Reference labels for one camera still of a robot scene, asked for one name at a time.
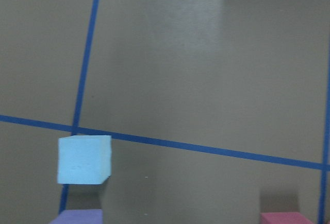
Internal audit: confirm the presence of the light blue foam block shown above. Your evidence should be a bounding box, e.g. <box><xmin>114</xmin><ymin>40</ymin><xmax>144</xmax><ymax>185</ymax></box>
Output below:
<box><xmin>57</xmin><ymin>135</ymin><xmax>112</xmax><ymax>185</ymax></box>

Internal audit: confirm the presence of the purple foam block right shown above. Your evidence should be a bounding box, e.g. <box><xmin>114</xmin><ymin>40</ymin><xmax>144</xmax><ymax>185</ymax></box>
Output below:
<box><xmin>50</xmin><ymin>209</ymin><xmax>103</xmax><ymax>224</ymax></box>

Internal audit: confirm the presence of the pink foam block near green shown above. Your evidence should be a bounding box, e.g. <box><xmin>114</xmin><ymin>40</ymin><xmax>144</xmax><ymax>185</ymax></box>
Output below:
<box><xmin>260</xmin><ymin>212</ymin><xmax>313</xmax><ymax>224</ymax></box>

